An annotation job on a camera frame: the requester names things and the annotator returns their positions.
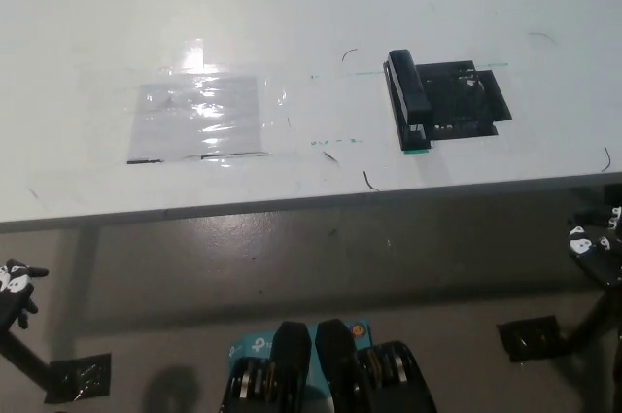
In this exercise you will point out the dark metal table leg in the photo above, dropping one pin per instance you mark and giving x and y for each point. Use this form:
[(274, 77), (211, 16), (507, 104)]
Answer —
[(24, 354), (590, 318)]

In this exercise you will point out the small green tape strip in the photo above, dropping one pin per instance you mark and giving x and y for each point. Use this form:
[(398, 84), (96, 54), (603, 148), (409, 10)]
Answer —
[(416, 152)]

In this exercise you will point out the black tape square mark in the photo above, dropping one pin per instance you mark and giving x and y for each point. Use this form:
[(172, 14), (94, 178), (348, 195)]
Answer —
[(457, 102)]

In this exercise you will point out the black desk stapler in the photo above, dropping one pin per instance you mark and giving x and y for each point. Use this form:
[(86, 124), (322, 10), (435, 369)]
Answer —
[(410, 87)]

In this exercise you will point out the black floor tape patch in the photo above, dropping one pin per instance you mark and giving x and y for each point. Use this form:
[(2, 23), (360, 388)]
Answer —
[(80, 379), (529, 339)]

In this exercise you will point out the black robot torso blocks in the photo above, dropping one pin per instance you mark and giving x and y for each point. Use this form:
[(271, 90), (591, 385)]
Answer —
[(335, 369)]

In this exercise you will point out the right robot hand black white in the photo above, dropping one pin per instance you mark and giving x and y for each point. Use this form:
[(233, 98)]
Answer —
[(600, 252)]

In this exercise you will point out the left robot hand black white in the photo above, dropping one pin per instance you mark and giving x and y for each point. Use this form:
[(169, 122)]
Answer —
[(14, 286)]

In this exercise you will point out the teal router box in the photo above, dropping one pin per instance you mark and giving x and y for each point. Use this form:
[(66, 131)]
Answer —
[(252, 345)]

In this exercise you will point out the taped clear plastic sheet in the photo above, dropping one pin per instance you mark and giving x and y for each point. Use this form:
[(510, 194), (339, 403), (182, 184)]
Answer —
[(194, 116)]

